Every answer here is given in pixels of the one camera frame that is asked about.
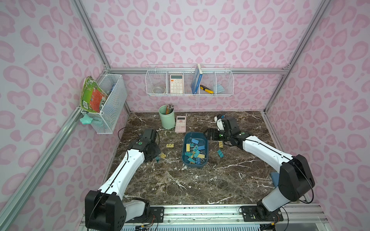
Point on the white mesh side basket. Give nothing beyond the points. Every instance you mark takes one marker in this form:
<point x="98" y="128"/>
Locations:
<point x="105" y="121"/>

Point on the clear tape roll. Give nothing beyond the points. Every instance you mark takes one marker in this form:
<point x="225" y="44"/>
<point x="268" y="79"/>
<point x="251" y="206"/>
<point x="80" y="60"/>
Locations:
<point x="159" y="89"/>

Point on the light blue cup in basket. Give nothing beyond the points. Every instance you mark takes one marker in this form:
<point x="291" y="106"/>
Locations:
<point x="219" y="89"/>

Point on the pencils in cup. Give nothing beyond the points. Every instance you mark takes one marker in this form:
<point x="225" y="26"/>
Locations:
<point x="169" y="109"/>

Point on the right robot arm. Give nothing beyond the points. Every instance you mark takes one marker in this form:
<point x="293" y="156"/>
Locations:
<point x="295" y="176"/>

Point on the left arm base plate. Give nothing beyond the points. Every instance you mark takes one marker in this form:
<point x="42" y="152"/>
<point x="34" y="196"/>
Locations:
<point x="153" y="213"/>

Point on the blue storage box lid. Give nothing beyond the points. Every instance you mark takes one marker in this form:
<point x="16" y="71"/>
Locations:
<point x="275" y="178"/>

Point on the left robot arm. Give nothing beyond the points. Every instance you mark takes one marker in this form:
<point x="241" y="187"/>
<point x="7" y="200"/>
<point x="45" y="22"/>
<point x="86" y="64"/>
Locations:
<point x="105" y="209"/>

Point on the white calculator in basket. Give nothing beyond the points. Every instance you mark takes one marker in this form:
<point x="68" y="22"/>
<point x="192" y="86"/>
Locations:
<point x="176" y="84"/>

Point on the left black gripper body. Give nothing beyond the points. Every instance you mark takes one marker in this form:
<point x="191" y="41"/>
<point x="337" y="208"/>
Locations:
<point x="156" y="149"/>

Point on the teal plastic storage box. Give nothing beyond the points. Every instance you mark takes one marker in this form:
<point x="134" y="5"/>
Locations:
<point x="195" y="150"/>

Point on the mint star-shaped hook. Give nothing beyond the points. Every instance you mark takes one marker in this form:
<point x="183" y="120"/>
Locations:
<point x="86" y="119"/>

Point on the pink calculator on table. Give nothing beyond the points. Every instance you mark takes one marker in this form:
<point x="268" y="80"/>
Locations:
<point x="181" y="124"/>

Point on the white wire wall basket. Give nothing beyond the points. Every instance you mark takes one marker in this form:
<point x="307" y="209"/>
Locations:
<point x="212" y="75"/>

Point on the green red booklet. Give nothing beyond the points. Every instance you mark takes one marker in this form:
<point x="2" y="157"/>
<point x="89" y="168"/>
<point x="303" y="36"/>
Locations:
<point x="92" y="97"/>

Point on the mint green pencil cup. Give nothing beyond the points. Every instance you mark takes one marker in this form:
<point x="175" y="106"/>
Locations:
<point x="167" y="121"/>

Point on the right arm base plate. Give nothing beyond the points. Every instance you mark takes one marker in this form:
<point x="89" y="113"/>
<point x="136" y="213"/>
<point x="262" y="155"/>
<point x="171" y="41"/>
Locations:
<point x="259" y="214"/>

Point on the yellow utility knife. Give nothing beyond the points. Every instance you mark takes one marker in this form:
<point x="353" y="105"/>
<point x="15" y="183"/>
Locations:
<point x="207" y="90"/>

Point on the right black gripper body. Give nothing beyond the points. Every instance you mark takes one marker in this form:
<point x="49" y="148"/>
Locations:
<point x="217" y="134"/>

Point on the blue book in basket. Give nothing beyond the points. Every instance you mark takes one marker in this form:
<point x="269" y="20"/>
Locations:
<point x="195" y="85"/>

